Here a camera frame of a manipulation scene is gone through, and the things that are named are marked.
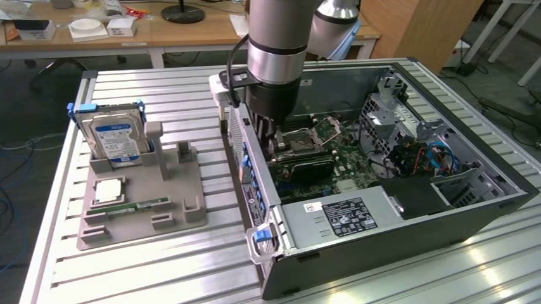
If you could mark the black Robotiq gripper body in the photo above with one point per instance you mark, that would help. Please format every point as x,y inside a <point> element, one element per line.
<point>273,101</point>

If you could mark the green GPU with black shroud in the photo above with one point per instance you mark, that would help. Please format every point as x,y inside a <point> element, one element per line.
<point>310,169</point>

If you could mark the CPU socket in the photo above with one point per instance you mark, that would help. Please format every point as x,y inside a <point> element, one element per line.
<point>306,141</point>

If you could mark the silver socket cover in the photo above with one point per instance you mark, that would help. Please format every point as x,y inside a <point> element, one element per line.
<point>329,128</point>

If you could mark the green motherboard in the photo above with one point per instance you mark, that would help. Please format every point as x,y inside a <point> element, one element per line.
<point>350,164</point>

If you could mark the silver chipset heatsink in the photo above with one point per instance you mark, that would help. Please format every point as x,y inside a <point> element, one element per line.
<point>350,185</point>

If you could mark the white papers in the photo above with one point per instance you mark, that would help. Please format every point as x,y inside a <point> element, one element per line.
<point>238,27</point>

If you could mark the silver perforated disk bay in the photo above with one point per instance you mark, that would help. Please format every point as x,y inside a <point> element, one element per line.
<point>389,123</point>

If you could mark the grey power supply unit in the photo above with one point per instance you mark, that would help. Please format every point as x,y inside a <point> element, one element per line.
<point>305,231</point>

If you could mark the blue case latch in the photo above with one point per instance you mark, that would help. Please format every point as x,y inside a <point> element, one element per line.
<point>262,236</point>

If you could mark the black round lamp base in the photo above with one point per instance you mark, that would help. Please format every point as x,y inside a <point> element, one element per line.
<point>183,14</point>

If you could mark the hard disk with blue label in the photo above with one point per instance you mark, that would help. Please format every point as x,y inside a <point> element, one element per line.
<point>114,142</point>

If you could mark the black plastic box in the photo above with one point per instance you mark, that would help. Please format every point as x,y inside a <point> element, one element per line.
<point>414,196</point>

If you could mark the green RAM stick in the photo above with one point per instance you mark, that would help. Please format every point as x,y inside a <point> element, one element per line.
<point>128,206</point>

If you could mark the silver CPU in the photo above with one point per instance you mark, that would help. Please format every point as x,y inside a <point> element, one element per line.
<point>107,191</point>

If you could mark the wooden cabinet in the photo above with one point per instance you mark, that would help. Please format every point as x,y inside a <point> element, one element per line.
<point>422,31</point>

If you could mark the blue disk caddy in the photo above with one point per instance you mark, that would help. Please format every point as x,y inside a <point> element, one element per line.
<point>86,107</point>

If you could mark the red packet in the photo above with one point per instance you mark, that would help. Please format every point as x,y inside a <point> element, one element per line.
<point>136,14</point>

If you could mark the white labelled box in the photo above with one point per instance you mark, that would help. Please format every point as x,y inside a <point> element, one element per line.
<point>122,28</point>

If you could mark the black open PC case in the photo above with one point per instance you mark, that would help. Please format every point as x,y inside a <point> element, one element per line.
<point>380,253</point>

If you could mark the grey parts rack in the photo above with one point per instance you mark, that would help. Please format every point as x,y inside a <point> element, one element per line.
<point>131,231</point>

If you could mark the black power adapter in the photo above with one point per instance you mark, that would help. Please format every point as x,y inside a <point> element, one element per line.
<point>466,69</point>

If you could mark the grey patterned pouch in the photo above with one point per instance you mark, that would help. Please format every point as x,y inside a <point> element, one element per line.
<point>114,7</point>

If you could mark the white square dish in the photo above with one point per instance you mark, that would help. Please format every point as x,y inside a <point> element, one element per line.
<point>88,33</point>

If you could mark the white tape roll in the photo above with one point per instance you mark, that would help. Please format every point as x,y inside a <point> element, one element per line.
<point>82,2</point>

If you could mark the wooden desk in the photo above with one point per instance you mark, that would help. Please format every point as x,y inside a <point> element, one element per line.
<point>51,44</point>

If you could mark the grey cup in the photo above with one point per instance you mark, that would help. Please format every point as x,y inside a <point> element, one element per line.
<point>63,3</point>

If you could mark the white box with dark lid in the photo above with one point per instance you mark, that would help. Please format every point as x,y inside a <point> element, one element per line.
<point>36,33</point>

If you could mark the orange cardboard box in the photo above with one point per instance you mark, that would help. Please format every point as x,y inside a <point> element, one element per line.
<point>8,33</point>

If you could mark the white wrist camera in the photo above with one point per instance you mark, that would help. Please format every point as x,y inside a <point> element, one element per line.
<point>222,92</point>

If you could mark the grey disk bay bracket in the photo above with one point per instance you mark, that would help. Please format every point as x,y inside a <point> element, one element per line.
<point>465,190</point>

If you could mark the white metal table frame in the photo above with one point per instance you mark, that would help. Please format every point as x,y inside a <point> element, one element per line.
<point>503,31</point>

